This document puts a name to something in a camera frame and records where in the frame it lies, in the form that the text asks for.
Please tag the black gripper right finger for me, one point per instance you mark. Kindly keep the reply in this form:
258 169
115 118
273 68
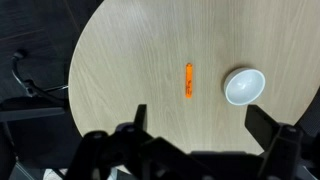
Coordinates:
278 143

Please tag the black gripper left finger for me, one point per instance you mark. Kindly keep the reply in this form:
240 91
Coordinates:
126 146

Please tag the white bowl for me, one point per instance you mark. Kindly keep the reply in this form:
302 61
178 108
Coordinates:
244 86

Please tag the orange highlighter marker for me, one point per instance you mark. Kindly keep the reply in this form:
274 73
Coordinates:
189 81

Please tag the black flat stand bar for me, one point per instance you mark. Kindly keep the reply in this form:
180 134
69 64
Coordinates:
30 110

